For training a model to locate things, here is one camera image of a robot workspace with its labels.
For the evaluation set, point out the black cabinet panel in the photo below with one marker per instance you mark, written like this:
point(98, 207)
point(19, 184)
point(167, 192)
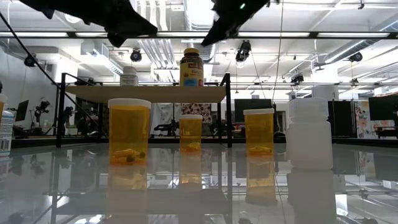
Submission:
point(342, 118)

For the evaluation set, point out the silver ventilation duct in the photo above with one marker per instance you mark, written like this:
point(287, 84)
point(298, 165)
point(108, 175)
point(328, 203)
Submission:
point(196, 15)

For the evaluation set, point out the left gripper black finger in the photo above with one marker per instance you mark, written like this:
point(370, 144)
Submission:
point(115, 37)
point(140, 23)

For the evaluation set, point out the round black ceiling spotlight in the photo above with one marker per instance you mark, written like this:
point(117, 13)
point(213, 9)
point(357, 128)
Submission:
point(355, 57)
point(30, 60)
point(136, 56)

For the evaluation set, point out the black overhead crossbar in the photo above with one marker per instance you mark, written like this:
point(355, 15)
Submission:
point(313, 34)

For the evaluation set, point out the black metal table frame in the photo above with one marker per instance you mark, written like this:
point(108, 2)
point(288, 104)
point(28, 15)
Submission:
point(357, 142)

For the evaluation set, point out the brown bottle yellow cap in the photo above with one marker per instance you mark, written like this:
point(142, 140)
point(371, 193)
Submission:
point(191, 70)

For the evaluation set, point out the small amber vial white cap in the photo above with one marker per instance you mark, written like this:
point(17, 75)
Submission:
point(190, 132)

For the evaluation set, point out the wide black monitor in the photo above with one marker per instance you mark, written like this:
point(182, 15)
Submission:
point(252, 110)

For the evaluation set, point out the wooden shelf black metal legs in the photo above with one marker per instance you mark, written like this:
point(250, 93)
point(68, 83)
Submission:
point(146, 95)

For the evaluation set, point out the floral poster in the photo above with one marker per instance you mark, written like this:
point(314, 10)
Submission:
point(362, 121)

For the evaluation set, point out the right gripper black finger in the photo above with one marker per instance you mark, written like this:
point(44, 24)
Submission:
point(224, 29)

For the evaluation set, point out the black background robot arm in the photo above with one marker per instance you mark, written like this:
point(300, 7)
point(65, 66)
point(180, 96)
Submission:
point(42, 109)
point(68, 112)

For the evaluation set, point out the brown dotted patterned cloth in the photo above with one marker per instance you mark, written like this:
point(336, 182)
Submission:
point(197, 110)

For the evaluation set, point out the translucent white plastic bottle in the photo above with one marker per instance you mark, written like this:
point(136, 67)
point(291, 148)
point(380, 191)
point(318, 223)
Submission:
point(309, 137)

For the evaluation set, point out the black overhead camera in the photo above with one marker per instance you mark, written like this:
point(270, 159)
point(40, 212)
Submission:
point(243, 51)

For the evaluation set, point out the small black ceiling device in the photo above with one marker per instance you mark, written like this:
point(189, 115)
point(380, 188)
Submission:
point(297, 78)

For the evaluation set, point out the low black background robot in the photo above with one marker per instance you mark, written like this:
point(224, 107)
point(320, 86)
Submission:
point(169, 127)

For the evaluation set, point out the small white pill bottle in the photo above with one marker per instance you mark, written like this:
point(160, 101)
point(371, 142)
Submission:
point(129, 77)

